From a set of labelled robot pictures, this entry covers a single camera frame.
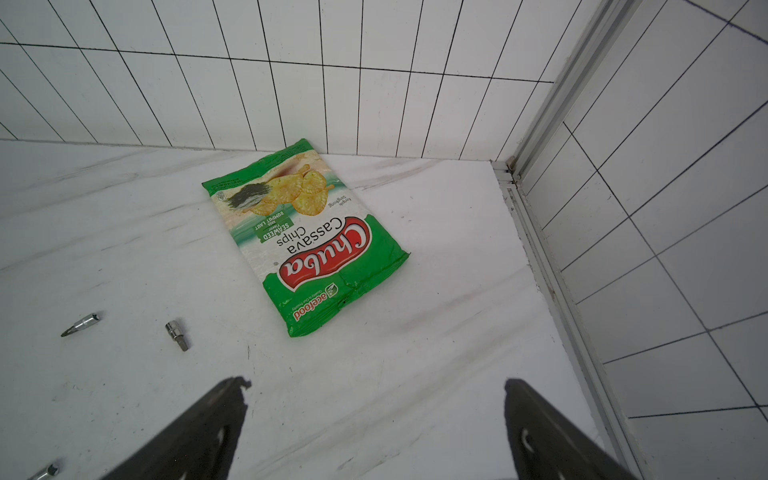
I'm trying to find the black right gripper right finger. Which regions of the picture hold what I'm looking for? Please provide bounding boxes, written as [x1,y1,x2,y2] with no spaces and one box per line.
[504,378,633,480]

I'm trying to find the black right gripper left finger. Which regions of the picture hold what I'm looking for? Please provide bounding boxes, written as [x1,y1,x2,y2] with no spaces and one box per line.
[105,376,251,479]

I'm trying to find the silver bit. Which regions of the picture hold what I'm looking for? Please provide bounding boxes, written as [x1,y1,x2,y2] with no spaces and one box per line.
[61,313,101,338]
[165,320,189,352]
[28,463,60,480]

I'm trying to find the green Chuba chips bag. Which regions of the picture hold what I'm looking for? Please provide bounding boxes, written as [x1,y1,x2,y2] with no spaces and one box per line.
[203,139,409,338]

